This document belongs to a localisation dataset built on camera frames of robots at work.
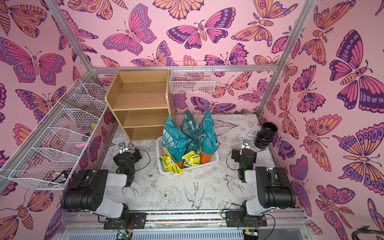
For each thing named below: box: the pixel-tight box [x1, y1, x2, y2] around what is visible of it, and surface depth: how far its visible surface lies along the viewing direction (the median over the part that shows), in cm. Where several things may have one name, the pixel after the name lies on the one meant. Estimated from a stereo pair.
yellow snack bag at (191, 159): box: [181, 151, 201, 167], surface depth 82 cm
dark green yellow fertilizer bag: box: [181, 109, 203, 154], surface depth 80 cm
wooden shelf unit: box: [105, 69, 176, 141], surface depth 94 cm
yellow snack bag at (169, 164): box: [159, 155, 184, 175], surface depth 80 cm
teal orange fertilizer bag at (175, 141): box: [162, 115, 192, 169], surface depth 79 cm
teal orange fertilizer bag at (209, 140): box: [199, 109, 219, 164], surface depth 82 cm
